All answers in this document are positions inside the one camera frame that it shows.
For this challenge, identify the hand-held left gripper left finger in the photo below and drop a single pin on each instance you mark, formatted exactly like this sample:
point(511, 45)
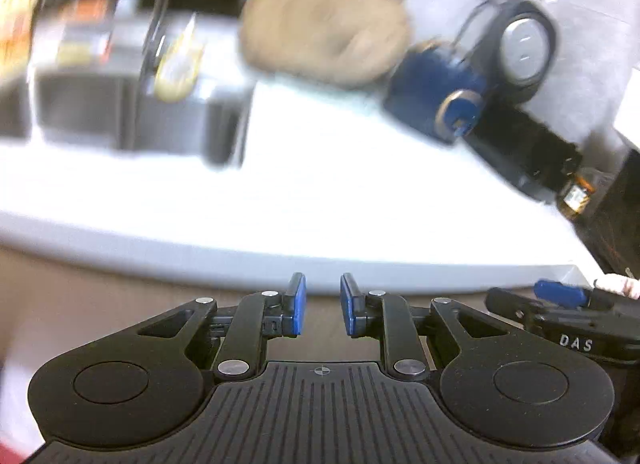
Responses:
point(299, 304)

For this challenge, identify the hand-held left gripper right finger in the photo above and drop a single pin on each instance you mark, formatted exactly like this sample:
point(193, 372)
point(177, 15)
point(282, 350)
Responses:
point(347, 306)

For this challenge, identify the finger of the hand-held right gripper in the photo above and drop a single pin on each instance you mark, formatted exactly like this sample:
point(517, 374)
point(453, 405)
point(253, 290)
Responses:
point(557, 291)
point(510, 301)

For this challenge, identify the white pink wrapper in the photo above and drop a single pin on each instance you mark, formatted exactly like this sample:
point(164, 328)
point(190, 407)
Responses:
point(622, 286)

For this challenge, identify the amber glass bottle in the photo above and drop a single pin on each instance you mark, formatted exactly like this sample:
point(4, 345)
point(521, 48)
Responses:
point(577, 196)

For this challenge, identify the black kitchen appliance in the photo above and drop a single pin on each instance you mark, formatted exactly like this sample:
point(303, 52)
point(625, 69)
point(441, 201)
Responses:
point(620, 204)

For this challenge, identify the black rice cooker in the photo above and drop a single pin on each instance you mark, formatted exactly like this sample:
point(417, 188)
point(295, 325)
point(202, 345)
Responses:
point(515, 144)

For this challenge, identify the blue rice cooker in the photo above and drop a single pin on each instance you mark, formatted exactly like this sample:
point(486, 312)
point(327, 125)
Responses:
point(420, 89)

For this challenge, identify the stainless steel sink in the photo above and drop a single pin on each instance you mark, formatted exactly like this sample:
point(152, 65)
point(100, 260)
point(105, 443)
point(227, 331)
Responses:
point(100, 109)

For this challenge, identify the round wooden cutting board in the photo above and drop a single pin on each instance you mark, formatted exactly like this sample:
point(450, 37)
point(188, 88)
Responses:
point(320, 24)

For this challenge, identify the chrome faucet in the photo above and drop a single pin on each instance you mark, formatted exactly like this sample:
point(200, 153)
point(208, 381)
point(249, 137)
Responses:
point(150, 44)

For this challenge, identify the orange sponge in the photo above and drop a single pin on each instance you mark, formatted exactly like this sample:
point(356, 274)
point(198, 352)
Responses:
point(95, 9)

